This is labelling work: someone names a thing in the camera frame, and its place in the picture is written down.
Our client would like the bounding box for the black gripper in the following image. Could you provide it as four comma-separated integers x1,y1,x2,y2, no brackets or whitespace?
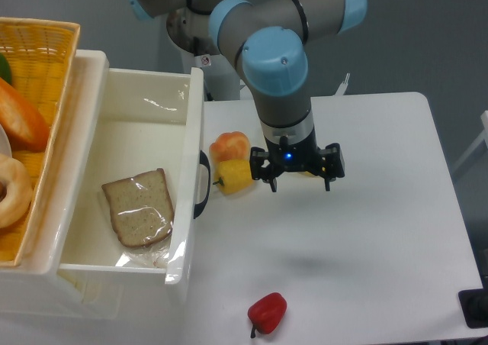
249,121,345,192

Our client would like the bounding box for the white top drawer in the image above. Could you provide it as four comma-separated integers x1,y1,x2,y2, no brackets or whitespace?
58,66,206,303

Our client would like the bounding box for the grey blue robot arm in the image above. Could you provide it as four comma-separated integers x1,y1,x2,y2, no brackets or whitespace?
129,0,368,187

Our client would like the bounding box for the white drawer cabinet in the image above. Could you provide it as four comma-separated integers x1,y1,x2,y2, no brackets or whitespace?
1,50,121,318

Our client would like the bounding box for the yellow corn piece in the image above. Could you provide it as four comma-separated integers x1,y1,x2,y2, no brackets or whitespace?
213,160,254,195

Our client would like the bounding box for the orange peach fruit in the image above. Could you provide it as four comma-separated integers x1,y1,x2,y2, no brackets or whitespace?
209,131,251,165

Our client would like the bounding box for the red bell pepper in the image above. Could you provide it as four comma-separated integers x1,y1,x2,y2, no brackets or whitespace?
247,292,287,339

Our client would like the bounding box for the wrapped bread slice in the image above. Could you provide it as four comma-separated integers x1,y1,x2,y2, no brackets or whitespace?
101,168,175,248

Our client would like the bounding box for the black table clamp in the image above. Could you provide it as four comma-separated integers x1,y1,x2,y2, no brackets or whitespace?
458,289,487,329

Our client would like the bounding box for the orange bread loaf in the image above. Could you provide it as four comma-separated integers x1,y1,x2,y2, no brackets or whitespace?
1,79,50,152

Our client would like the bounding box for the beige bagel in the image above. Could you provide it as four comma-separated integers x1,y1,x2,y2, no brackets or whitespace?
1,154,33,228

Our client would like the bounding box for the yellow wicker basket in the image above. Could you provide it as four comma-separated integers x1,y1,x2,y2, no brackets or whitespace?
1,17,80,268

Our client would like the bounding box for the green vegetable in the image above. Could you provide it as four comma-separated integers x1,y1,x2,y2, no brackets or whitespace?
0,53,12,85

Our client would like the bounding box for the black drawer handle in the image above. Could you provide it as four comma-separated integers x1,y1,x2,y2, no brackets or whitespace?
194,150,211,219

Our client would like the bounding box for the white chair frame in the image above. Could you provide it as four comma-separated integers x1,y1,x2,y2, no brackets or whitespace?
451,111,487,181

